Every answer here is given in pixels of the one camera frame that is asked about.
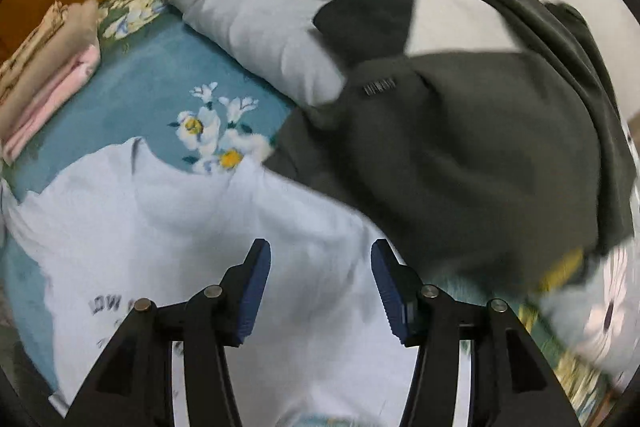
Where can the white printed t-shirt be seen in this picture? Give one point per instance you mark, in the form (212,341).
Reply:
(200,232)

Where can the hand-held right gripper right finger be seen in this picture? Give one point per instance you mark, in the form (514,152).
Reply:
(387,292)

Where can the folded pink cloth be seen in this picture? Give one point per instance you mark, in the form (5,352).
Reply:
(45,102)

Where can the dark grey garment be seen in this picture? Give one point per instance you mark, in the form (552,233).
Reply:
(450,147)

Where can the folded beige cloth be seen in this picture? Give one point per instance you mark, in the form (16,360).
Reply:
(47,52)

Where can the teal floral bed sheet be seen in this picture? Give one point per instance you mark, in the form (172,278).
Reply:
(145,92)

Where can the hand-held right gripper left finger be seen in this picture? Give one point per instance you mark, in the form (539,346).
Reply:
(254,292)

